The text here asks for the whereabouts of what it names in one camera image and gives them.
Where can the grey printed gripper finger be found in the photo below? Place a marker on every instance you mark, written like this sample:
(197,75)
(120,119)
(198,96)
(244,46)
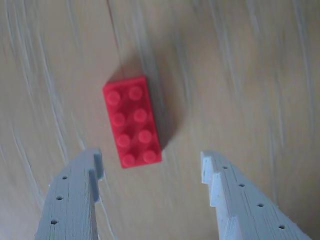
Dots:
(72,200)
(245,207)

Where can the red lego block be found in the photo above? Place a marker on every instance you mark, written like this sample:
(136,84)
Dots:
(132,122)

